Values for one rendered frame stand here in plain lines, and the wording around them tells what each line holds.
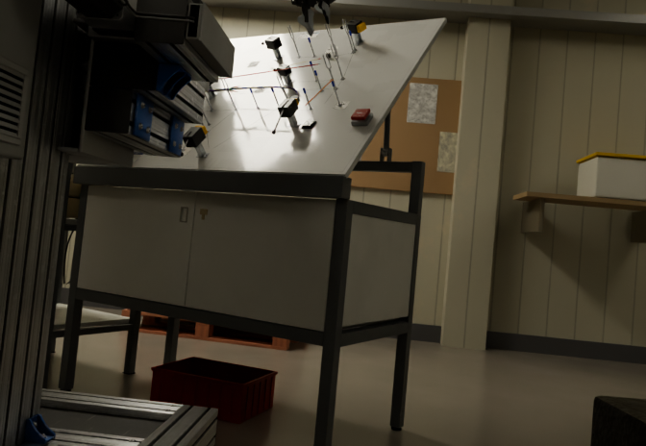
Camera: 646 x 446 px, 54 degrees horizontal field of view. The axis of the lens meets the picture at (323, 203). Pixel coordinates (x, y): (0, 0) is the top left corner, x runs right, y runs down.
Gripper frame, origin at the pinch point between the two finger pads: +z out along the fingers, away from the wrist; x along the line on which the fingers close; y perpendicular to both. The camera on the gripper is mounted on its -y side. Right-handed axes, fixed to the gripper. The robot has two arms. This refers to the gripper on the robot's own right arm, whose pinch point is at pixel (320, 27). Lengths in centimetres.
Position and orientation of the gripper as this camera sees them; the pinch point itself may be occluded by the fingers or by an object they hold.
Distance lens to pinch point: 214.5
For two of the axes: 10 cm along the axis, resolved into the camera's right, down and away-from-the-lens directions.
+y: -7.3, -3.3, 6.0
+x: -6.6, 6.0, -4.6
